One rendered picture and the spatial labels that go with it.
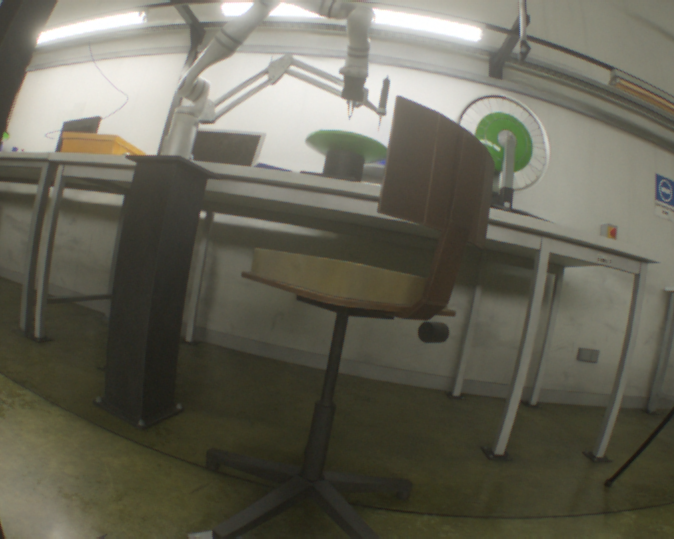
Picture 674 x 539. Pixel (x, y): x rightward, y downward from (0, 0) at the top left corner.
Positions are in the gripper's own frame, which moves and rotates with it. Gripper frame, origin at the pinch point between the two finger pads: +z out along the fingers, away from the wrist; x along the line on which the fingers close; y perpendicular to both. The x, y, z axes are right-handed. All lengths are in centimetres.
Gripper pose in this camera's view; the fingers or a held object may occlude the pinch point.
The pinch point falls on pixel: (349, 117)
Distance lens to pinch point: 130.5
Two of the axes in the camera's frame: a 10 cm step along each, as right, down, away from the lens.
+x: -9.8, -1.8, 0.4
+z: -0.7, 5.7, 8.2
